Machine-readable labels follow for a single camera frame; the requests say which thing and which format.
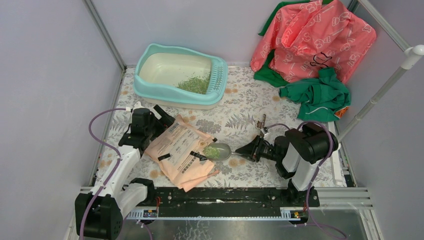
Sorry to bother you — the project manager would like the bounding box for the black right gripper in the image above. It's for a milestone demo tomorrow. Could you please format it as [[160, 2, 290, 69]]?
[[235, 134, 281, 162]]

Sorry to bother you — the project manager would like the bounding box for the brown bag sealing clip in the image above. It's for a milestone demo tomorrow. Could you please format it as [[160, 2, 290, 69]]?
[[256, 114, 267, 130]]

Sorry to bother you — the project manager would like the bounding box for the pink cat litter bag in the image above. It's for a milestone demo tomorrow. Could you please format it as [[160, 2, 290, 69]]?
[[144, 115, 219, 192]]

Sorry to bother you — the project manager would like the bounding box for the grey litter scoop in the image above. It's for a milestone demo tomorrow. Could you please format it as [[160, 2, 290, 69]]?
[[202, 142, 241, 161]]

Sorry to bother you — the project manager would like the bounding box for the teal litter box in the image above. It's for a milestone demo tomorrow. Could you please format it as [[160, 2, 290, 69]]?
[[133, 43, 229, 110]]

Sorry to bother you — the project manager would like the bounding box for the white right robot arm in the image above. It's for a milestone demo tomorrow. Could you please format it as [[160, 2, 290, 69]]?
[[235, 121, 339, 207]]

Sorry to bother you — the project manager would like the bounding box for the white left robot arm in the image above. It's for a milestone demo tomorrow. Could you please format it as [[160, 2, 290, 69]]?
[[74, 102, 175, 240]]

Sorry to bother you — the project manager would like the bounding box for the green cat litter pile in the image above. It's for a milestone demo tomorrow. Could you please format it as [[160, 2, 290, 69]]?
[[176, 73, 211, 95]]

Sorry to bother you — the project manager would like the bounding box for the dark green garment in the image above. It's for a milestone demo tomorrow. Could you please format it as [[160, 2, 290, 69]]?
[[250, 0, 333, 87]]

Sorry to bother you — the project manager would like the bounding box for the green sweatshirt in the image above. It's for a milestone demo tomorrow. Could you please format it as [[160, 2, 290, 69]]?
[[279, 67, 351, 123]]

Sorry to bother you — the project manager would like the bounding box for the pink patterned jacket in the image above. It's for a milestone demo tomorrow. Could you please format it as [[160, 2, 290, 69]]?
[[250, 0, 377, 84]]

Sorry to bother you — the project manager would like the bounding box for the white pole stand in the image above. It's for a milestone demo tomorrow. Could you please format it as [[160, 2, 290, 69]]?
[[337, 44, 424, 142]]

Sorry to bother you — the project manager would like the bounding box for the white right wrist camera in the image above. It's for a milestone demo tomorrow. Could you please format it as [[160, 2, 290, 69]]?
[[260, 127, 269, 138]]

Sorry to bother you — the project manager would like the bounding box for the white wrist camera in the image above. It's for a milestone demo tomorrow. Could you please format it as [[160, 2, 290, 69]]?
[[260, 127, 269, 138], [124, 101, 145, 113]]

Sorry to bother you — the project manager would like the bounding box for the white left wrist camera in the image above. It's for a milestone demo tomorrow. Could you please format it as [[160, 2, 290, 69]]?
[[124, 101, 145, 113]]

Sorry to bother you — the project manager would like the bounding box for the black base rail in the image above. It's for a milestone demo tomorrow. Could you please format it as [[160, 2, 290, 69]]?
[[139, 187, 320, 218]]

